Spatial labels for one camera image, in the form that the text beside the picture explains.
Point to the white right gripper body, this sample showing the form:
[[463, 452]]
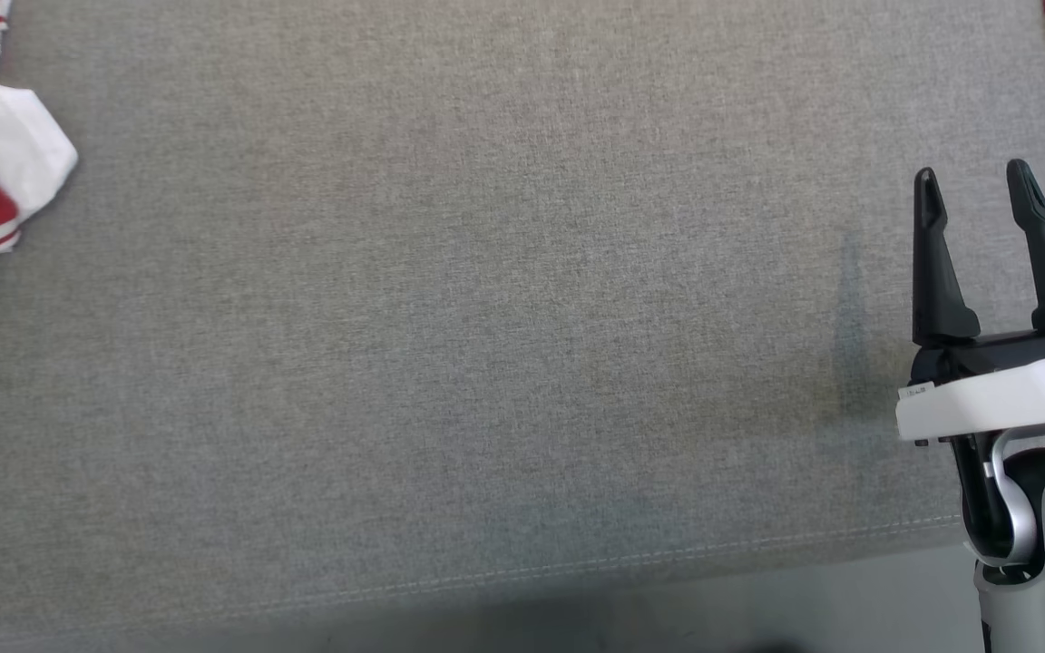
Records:
[[1003, 399]]

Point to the red t-shirt white sleeves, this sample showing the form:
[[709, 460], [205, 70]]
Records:
[[14, 145]]

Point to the grey fabric sofa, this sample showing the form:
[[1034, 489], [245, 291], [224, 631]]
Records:
[[486, 317]]

